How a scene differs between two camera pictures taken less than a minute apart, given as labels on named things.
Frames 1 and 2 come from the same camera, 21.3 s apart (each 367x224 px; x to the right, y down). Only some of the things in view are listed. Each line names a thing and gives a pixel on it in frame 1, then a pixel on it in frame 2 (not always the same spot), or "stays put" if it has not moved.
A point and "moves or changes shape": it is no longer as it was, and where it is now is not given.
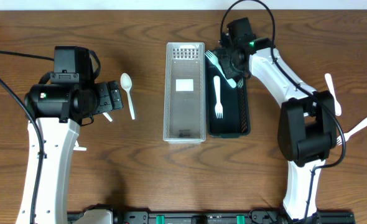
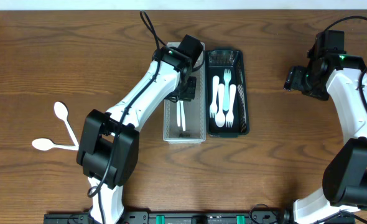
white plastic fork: [364, 123] moves or changes shape
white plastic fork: [214, 59] → [226, 76]
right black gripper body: [231, 63] → [292, 78]
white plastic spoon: [107, 116] moves or changes shape
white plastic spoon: [125, 81] → [180, 107]
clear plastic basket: [185, 93] stays put
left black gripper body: [109, 98] → [186, 93]
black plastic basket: [236, 103] stays put
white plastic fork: [338, 107] moves or changes shape
